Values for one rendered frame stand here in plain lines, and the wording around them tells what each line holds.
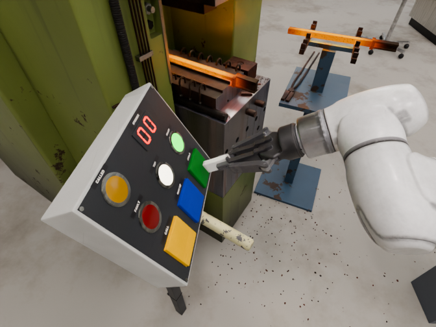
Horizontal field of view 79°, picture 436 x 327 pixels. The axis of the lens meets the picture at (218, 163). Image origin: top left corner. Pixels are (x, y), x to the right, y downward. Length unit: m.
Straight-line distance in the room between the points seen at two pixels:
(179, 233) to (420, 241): 0.39
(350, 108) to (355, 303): 1.32
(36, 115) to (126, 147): 0.76
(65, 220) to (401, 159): 0.51
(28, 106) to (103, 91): 0.48
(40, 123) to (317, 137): 1.03
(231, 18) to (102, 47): 0.64
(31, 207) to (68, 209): 1.77
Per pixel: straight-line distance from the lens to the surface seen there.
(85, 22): 0.72
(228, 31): 1.26
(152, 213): 0.50
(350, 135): 0.51
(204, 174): 0.67
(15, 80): 1.16
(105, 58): 0.76
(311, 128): 0.54
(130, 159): 0.50
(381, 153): 0.48
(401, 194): 0.46
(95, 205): 0.43
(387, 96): 0.54
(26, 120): 1.22
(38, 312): 1.80
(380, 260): 1.89
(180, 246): 0.55
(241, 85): 1.02
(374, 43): 1.39
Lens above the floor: 1.51
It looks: 47 degrees down
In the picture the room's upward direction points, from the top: straight up
